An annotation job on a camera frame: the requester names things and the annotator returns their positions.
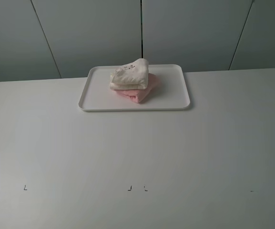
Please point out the pink towel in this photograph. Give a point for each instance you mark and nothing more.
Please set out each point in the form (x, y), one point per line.
(137, 96)

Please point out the cream white towel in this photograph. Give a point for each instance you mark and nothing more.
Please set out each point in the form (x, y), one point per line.
(132, 76)

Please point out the white rectangular plastic tray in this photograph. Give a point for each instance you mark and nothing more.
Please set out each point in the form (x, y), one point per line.
(170, 94)

